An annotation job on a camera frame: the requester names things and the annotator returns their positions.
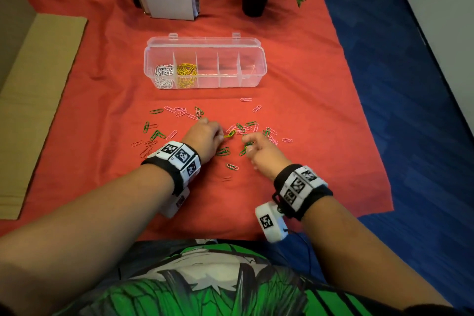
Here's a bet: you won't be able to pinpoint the person's right hand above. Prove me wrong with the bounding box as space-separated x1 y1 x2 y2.
241 132 293 182

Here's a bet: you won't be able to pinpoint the person's left hand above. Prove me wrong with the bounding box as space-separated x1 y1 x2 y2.
181 118 225 164

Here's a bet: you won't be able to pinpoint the colored paper clips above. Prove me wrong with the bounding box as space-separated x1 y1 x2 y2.
130 97 295 182

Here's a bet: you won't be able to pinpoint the pile of yellow paper clips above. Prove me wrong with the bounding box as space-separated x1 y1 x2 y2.
176 63 198 89

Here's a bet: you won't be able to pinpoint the pile of white paper clips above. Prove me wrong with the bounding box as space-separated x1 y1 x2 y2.
154 64 175 89

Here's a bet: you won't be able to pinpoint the clear plastic compartment box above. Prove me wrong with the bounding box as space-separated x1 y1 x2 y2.
143 32 268 90

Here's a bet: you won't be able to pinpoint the person's right forearm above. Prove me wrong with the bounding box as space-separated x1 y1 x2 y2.
302 195 452 311

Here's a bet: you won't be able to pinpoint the person's left forearm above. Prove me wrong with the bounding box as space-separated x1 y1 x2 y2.
0 163 175 316

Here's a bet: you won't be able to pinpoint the large brown cardboard box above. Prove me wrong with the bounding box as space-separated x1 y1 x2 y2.
0 0 88 221

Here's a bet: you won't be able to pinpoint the black white marker wristband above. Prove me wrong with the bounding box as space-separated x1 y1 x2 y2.
141 141 202 196
273 163 334 221

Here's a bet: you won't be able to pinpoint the red tablecloth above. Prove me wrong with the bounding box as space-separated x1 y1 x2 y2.
0 0 395 241

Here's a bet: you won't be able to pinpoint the thin black cable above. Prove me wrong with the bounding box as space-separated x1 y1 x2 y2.
283 229 314 279

